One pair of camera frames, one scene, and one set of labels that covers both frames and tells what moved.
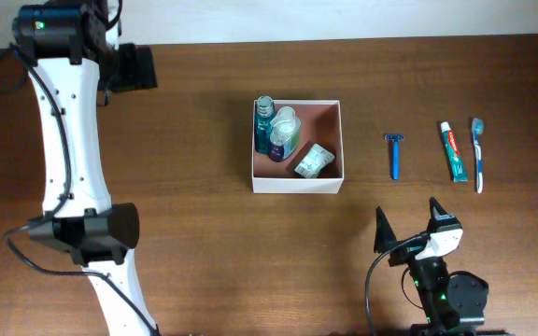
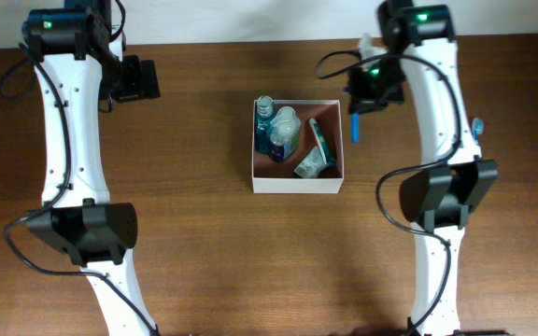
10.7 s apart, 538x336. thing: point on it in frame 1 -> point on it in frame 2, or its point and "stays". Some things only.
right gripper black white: x=385 y=235 -> x=361 y=100
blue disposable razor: x=395 y=138 -> x=355 y=127
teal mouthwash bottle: x=264 y=116 stays
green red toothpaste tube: x=454 y=159 -> x=328 y=156
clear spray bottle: x=284 y=133 stays
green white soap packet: x=314 y=161 stays
